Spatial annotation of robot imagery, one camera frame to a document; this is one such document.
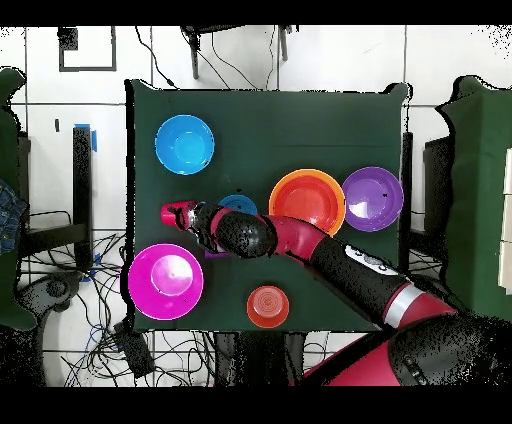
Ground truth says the red cup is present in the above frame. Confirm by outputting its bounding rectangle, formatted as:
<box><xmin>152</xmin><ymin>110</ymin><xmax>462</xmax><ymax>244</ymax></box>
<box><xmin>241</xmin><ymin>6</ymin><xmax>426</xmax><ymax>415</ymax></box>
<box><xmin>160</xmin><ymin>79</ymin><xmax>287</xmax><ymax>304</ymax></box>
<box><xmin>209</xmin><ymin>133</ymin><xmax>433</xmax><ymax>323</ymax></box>
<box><xmin>160</xmin><ymin>200</ymin><xmax>197</xmax><ymax>228</ymax></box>

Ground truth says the small blue bowl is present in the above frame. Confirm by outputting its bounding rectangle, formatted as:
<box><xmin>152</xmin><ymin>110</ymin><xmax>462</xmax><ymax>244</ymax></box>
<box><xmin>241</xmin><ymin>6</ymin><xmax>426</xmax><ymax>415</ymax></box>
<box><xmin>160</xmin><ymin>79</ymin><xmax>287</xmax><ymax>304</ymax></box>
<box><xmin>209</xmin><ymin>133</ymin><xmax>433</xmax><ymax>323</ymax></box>
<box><xmin>217</xmin><ymin>194</ymin><xmax>259</xmax><ymax>217</ymax></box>

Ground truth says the large blue bowl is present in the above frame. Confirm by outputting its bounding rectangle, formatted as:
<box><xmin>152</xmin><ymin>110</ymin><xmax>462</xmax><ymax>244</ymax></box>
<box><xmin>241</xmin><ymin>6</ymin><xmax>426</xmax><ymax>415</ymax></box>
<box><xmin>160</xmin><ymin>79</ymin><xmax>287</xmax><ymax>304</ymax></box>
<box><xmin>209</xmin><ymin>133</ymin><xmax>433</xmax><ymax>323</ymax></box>
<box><xmin>154</xmin><ymin>114</ymin><xmax>216</xmax><ymax>176</ymax></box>

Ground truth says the large orange bowl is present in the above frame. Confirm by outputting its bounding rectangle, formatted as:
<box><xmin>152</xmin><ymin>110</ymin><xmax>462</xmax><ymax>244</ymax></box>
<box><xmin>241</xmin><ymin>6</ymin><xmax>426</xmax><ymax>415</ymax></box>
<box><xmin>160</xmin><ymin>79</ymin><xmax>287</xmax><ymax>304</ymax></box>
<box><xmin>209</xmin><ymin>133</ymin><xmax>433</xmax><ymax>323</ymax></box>
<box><xmin>268</xmin><ymin>168</ymin><xmax>347</xmax><ymax>237</ymax></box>

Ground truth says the small red-orange bowl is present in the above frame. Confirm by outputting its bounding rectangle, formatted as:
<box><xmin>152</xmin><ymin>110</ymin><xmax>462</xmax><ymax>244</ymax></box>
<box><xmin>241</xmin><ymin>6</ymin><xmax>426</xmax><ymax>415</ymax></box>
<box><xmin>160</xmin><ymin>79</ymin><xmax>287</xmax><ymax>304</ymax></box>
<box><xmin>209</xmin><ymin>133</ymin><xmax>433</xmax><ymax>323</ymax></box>
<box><xmin>246</xmin><ymin>285</ymin><xmax>291</xmax><ymax>329</ymax></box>

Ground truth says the wide red-orange bowl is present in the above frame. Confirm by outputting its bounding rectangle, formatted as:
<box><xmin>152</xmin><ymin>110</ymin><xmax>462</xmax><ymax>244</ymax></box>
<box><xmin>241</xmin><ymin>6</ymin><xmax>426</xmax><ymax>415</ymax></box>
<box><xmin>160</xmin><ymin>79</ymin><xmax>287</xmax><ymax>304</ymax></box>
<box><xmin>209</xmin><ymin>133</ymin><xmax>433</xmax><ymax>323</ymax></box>
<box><xmin>274</xmin><ymin>175</ymin><xmax>341</xmax><ymax>233</ymax></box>

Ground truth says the wide purple bowl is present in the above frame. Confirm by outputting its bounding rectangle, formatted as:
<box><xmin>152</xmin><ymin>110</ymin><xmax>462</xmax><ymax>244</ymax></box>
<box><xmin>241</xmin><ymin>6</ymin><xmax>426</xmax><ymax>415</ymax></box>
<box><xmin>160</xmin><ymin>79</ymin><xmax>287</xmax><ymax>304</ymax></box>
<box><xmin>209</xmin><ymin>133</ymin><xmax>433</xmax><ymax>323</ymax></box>
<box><xmin>342</xmin><ymin>166</ymin><xmax>405</xmax><ymax>233</ymax></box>

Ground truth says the large pink bowl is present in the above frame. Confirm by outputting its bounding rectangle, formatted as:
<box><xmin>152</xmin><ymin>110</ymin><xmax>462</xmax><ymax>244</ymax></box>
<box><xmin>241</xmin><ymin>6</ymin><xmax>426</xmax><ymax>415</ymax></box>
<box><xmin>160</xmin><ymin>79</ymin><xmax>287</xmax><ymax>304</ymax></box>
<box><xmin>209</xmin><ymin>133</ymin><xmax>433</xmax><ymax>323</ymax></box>
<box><xmin>127</xmin><ymin>242</ymin><xmax>205</xmax><ymax>322</ymax></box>

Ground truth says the black metal stand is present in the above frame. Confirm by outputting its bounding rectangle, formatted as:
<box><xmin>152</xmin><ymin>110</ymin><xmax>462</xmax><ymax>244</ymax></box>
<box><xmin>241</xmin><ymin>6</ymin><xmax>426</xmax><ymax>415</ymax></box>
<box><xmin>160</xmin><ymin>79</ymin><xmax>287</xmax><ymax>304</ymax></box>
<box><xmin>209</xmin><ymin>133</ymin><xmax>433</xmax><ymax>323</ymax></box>
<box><xmin>19</xmin><ymin>125</ymin><xmax>95</xmax><ymax>273</ymax></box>

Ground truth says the dark green table cloth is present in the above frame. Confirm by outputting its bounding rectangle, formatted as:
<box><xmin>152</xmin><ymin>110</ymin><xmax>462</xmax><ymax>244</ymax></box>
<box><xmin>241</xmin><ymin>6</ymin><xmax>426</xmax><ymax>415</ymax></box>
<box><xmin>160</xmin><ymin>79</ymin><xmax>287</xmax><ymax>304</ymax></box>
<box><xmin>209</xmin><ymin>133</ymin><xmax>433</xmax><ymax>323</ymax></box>
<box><xmin>124</xmin><ymin>78</ymin><xmax>409</xmax><ymax>334</ymax></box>

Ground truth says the black power strip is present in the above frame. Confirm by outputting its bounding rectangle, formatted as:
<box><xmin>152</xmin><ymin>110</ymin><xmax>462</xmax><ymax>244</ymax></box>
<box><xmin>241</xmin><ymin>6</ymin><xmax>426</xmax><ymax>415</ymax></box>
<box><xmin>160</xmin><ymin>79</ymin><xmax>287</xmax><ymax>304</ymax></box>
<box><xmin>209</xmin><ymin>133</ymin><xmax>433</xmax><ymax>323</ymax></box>
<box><xmin>112</xmin><ymin>322</ymin><xmax>156</xmax><ymax>379</ymax></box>

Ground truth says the green cloth side table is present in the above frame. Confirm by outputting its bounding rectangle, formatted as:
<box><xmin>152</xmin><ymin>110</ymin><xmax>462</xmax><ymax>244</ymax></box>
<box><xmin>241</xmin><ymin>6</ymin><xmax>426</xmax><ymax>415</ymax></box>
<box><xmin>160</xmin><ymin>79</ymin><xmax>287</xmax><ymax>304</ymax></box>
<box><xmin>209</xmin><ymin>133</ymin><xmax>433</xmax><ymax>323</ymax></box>
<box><xmin>0</xmin><ymin>66</ymin><xmax>38</xmax><ymax>331</ymax></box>
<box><xmin>425</xmin><ymin>75</ymin><xmax>512</xmax><ymax>321</ymax></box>

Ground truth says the cable bundle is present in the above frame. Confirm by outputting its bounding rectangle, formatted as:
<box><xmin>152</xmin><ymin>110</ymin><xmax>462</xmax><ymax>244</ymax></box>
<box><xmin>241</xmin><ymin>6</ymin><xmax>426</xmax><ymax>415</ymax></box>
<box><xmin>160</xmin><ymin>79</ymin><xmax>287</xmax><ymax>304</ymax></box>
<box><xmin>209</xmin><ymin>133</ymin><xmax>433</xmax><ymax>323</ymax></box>
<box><xmin>23</xmin><ymin>231</ymin><xmax>217</xmax><ymax>387</ymax></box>

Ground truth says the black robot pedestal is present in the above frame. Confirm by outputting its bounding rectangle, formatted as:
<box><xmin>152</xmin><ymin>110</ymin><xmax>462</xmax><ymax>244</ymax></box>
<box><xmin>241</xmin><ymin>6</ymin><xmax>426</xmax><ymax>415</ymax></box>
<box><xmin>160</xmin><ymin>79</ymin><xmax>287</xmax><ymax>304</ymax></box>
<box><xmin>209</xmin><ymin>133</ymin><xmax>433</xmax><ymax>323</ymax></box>
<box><xmin>213</xmin><ymin>330</ymin><xmax>309</xmax><ymax>387</ymax></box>

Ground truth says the black camera tripod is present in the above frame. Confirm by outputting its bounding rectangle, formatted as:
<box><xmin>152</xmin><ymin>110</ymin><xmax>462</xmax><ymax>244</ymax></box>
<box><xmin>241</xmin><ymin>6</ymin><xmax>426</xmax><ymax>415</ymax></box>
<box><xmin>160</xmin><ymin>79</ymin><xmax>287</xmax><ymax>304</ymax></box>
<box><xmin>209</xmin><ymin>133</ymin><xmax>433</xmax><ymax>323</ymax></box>
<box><xmin>179</xmin><ymin>25</ymin><xmax>295</xmax><ymax>80</ymax></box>

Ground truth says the grey square floor frame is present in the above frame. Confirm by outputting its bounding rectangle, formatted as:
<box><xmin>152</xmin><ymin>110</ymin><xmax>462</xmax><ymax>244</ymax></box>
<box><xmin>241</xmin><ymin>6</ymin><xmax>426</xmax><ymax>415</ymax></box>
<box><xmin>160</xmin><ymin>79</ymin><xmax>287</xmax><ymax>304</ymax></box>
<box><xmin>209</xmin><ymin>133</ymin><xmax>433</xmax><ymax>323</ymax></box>
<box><xmin>58</xmin><ymin>26</ymin><xmax>118</xmax><ymax>73</ymax></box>

